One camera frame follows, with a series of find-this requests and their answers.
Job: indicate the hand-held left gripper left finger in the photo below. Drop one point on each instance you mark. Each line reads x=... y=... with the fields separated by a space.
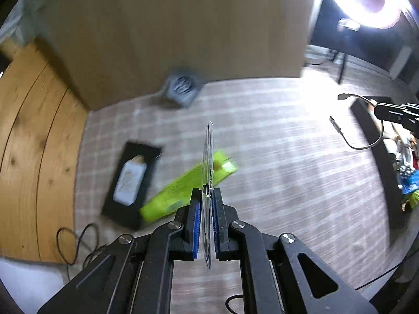
x=196 y=229

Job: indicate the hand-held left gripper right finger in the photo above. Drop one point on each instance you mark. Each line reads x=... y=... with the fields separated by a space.
x=215 y=229

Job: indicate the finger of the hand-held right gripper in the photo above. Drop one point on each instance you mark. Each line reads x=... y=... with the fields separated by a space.
x=392 y=112
x=413 y=127

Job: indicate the black storage container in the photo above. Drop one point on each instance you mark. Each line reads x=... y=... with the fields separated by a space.
x=383 y=176

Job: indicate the clear plastic packet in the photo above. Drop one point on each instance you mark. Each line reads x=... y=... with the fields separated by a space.
x=207 y=157

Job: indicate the lime green packet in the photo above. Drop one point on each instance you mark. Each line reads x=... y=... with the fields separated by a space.
x=170 y=196

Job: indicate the blue packet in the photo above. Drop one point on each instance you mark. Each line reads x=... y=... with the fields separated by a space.
x=410 y=183

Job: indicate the black tripod stand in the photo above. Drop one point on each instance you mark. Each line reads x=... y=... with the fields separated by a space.
x=343 y=62

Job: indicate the black flat box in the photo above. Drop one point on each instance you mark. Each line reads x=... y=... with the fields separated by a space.
x=147 y=176

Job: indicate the white sachet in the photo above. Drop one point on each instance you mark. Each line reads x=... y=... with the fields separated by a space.
x=129 y=183

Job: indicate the white device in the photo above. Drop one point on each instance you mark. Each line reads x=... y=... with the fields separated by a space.
x=26 y=284

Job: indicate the large cardboard box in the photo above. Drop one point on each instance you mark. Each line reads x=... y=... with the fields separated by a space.
x=180 y=23

